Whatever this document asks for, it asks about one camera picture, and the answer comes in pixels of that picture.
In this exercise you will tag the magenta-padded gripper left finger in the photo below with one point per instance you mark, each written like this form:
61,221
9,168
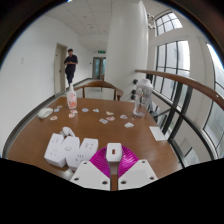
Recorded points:
89,175

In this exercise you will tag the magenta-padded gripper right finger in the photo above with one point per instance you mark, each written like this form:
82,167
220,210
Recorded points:
138,173

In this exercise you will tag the white charger block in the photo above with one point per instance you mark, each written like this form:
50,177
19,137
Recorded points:
113,152

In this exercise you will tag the white power strip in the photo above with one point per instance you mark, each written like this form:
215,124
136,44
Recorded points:
70,151

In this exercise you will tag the white paper card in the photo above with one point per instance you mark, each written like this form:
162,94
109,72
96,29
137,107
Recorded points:
157,133

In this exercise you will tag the small printed sticker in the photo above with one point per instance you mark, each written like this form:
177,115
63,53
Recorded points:
56,110
53,118
109,113
60,106
74,111
85,109
71,115
129,125
123,116
103,121
110,118
96,110

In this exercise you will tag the white computer mouse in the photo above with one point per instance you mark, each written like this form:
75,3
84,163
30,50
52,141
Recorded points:
45,113

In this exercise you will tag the white spray bottle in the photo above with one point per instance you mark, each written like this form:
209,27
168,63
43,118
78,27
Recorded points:
71,100

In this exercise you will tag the wooden chair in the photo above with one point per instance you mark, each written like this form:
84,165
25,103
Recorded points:
100,84

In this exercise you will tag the wood-topped black railing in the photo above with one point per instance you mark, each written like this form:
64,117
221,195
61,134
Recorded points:
186,83

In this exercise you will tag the glazed double door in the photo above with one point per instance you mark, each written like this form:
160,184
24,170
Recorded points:
99,67

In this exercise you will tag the beige single door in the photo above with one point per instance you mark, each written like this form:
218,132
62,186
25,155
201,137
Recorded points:
60,70

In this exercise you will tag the person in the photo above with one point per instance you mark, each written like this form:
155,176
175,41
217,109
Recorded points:
70,65

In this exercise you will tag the tall paned window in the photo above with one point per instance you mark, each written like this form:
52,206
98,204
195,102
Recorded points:
171,66

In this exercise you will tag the green exit sign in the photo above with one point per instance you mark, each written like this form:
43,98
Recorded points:
101,52

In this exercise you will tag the arched paned window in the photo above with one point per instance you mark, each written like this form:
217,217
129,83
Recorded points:
167,24

